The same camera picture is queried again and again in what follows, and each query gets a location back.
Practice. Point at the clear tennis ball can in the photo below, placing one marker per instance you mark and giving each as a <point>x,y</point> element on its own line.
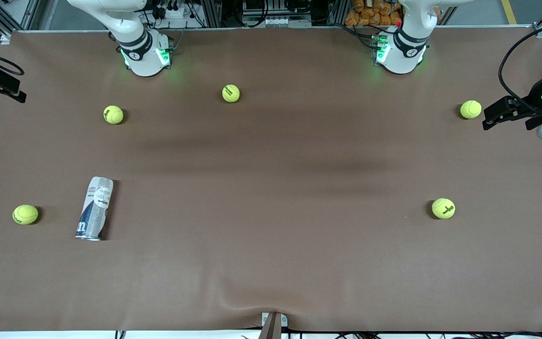
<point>94,207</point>

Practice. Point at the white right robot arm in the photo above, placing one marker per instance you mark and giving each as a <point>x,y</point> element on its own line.
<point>144,56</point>

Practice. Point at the yellow tennis ball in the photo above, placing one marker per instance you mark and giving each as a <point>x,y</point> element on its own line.
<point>231,93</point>
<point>470,109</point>
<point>25,214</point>
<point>113,114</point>
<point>443,208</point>

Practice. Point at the orange packets pile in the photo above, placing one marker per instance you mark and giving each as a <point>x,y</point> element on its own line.
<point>370,14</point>

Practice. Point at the white strip with black plugs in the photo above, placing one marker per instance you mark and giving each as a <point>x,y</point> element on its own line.
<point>177,13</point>

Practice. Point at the white power strip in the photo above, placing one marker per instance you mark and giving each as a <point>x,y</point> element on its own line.
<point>275,22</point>

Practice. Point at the brown table mat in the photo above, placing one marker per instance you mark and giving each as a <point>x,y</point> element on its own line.
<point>271,245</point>

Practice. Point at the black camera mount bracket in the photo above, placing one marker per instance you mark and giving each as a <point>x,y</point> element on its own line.
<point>536,124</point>

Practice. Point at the metal table edge bracket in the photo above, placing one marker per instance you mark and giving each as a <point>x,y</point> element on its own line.
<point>273,325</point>

